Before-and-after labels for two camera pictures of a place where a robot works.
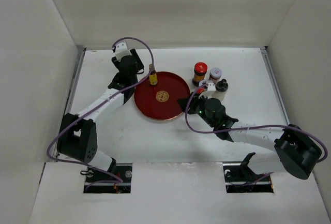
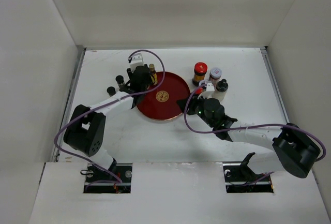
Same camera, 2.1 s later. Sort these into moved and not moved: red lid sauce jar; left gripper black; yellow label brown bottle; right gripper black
Moved: left gripper black
Not moved: yellow label brown bottle; right gripper black; red lid sauce jar
